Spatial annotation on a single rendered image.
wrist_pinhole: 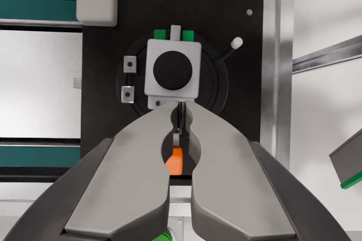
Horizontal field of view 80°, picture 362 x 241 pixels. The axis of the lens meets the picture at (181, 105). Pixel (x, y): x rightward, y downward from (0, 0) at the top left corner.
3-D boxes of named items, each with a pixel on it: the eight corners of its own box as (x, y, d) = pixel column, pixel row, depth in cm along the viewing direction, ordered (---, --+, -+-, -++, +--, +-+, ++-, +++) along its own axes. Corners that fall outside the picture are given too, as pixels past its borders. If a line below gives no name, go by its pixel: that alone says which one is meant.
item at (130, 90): (136, 103, 27) (133, 103, 25) (123, 103, 27) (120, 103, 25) (136, 86, 27) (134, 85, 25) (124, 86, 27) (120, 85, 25)
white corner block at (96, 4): (120, 32, 31) (112, 20, 26) (87, 30, 30) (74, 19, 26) (121, -2, 30) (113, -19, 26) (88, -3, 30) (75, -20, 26)
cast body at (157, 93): (191, 111, 23) (199, 114, 16) (150, 108, 23) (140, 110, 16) (196, 33, 23) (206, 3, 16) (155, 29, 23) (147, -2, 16)
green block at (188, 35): (189, 53, 27) (193, 42, 22) (180, 53, 27) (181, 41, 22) (189, 43, 27) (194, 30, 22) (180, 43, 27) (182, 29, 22)
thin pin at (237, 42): (221, 64, 27) (243, 46, 19) (214, 64, 27) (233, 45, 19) (221, 57, 27) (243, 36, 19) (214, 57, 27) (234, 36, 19)
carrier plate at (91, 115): (253, 171, 31) (259, 176, 29) (85, 169, 30) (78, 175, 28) (258, 5, 31) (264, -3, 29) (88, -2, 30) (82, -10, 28)
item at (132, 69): (138, 75, 27) (136, 72, 25) (125, 74, 27) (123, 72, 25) (138, 58, 27) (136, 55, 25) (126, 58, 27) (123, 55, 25)
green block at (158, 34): (167, 52, 27) (165, 41, 22) (157, 52, 27) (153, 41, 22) (167, 43, 27) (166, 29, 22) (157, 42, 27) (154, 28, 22)
